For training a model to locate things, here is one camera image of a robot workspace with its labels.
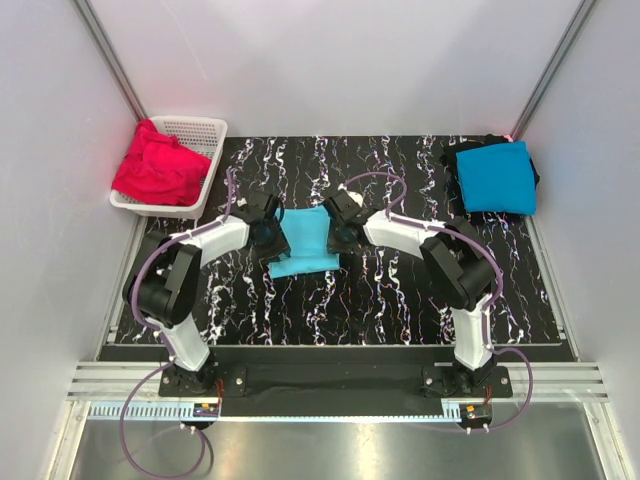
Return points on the red t shirt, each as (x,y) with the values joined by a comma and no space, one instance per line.
(158,170)

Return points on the white slotted cable duct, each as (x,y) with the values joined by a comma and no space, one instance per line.
(140,410)

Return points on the small circuit board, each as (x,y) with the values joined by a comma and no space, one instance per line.
(477,411)
(206,410)

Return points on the right aluminium corner post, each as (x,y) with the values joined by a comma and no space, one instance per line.
(570,35)

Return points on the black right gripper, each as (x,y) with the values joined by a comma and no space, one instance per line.
(336,247)

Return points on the left aluminium corner post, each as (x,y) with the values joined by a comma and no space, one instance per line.
(107,51)

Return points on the white plastic basket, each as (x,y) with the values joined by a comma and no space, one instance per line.
(201,134)

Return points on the folded blue t shirt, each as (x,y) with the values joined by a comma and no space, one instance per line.
(497,178)

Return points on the right small circuit board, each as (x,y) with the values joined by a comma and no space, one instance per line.
(477,411)

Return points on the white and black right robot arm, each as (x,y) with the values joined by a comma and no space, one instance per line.
(460,272)

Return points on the aluminium front frame rail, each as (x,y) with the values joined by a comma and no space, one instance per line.
(548,382)

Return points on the aluminium corner post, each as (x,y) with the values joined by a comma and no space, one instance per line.
(570,35)
(107,51)

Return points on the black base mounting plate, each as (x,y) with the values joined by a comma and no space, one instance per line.
(398,400)

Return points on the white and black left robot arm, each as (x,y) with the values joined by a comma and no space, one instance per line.
(163,284)

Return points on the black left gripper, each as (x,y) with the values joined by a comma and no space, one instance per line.
(279,248)

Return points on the left small circuit board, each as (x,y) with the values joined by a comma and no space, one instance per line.
(206,410)

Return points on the light cyan t shirt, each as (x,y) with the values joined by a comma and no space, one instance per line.
(306,231)

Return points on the folded black t shirt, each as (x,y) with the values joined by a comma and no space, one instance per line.
(448,161)

